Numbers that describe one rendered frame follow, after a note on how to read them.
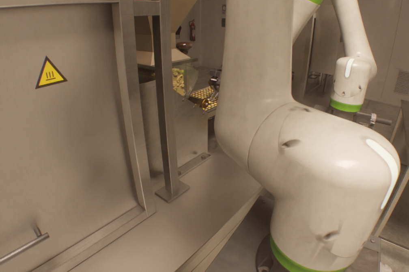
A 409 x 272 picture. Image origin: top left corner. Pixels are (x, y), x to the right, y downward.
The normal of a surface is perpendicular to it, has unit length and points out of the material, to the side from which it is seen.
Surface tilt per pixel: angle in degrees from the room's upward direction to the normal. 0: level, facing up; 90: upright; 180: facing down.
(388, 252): 0
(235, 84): 85
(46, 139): 90
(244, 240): 0
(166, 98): 90
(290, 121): 24
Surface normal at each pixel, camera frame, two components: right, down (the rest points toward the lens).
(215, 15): -0.64, 0.31
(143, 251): 0.00, -0.91
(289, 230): -0.86, 0.21
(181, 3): 0.70, 0.61
